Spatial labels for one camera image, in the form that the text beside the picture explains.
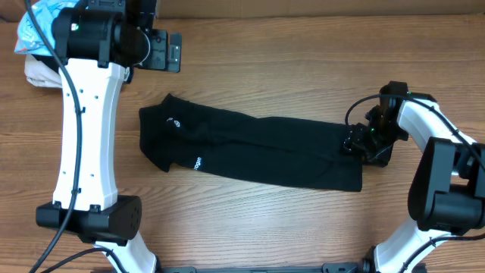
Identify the black t-shirt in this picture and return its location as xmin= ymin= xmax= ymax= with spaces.
xmin=139 ymin=95 xmax=362 ymax=192

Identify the light blue crumpled garment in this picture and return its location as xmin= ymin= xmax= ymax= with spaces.
xmin=14 ymin=0 xmax=83 ymax=57

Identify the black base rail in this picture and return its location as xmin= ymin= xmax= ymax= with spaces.
xmin=158 ymin=262 xmax=427 ymax=273

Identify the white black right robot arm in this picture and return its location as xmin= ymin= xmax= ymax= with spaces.
xmin=343 ymin=86 xmax=484 ymax=272

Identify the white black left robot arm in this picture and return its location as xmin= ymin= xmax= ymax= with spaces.
xmin=36 ymin=1 xmax=182 ymax=272

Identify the black garment in pile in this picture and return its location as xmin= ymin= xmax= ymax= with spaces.
xmin=33 ymin=55 xmax=65 ymax=73

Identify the beige folded garment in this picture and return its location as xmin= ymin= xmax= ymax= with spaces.
xmin=24 ymin=55 xmax=62 ymax=89

